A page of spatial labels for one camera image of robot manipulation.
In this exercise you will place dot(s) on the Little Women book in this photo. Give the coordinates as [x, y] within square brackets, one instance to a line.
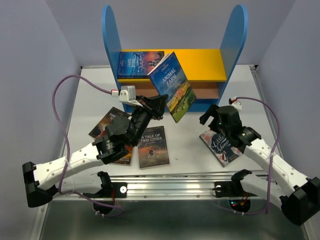
[220, 147]

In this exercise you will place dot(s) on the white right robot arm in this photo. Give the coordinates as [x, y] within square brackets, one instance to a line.
[294, 193]

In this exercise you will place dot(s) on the orange Leonard Tolane book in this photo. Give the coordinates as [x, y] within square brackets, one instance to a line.
[126, 160]

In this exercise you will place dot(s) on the aluminium mounting rail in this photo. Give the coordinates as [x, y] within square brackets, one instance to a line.
[176, 187]

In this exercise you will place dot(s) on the Three Days to See book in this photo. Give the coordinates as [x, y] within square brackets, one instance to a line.
[99, 130]

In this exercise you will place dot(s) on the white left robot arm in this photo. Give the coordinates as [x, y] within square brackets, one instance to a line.
[43, 181]

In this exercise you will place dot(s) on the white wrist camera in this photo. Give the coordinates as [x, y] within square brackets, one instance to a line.
[234, 102]
[127, 95]

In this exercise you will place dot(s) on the A Tale of Two Cities book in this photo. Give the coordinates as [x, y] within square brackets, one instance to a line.
[152, 148]

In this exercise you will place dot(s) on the Animal Farm book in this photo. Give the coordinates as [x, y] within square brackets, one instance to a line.
[169, 79]

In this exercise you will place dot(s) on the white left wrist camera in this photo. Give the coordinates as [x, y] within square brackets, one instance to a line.
[127, 95]

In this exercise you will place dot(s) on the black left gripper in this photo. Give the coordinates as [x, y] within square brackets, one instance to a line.
[156, 104]

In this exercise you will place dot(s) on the blue yellow wooden bookshelf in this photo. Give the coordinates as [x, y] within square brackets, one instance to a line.
[208, 70]

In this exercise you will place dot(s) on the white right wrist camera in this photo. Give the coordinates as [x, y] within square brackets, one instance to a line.
[234, 102]

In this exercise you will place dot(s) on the Jane Eyre book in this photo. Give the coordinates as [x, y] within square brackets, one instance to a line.
[137, 64]

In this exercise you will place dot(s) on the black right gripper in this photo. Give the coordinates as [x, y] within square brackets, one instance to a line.
[212, 111]

